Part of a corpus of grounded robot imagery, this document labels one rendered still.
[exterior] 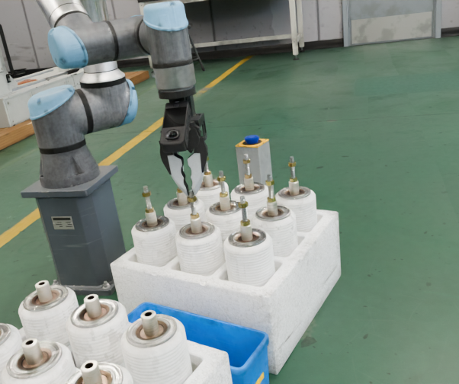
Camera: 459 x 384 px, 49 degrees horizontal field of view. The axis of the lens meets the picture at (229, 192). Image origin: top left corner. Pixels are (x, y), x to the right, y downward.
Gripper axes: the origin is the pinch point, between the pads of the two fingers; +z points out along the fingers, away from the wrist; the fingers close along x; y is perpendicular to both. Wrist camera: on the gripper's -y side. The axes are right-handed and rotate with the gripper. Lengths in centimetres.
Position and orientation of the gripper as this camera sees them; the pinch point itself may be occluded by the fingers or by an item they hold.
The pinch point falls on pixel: (190, 190)
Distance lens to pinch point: 101.5
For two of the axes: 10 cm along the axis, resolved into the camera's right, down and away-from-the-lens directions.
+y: 1.3, -3.8, 9.2
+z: 1.2, 9.2, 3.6
